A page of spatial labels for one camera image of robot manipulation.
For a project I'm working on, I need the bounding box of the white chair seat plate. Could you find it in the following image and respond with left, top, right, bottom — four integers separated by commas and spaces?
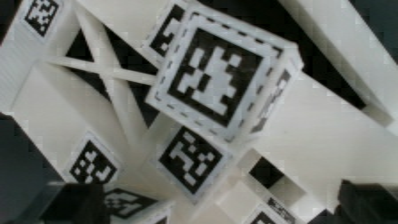
199, 0, 398, 224

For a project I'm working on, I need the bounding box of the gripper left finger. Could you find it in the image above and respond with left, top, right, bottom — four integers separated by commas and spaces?
7, 181, 112, 224

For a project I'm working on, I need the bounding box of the white tagged cube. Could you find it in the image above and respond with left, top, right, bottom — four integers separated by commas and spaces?
105, 188, 174, 224
146, 2, 304, 146

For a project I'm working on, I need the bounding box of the white chair back frame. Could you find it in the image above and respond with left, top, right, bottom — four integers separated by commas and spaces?
0, 0, 235, 224

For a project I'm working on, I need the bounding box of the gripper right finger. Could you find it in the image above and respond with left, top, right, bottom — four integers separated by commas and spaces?
338, 180, 398, 224

